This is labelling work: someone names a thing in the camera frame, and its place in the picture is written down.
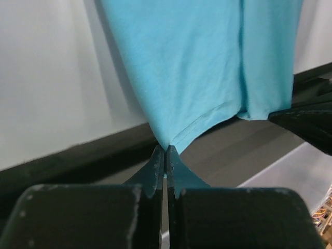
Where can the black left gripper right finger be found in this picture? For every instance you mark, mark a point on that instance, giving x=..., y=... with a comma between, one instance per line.
x=179, y=178

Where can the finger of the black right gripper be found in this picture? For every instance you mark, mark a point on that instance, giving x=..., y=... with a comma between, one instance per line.
x=310, y=121

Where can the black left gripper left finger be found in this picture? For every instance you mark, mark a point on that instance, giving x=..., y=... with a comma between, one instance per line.
x=147, y=187

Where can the light blue t shirt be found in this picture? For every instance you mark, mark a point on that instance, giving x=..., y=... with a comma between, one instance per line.
x=195, y=64

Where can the black mounting base plate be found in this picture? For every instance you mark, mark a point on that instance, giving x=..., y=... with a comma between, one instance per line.
x=235, y=153

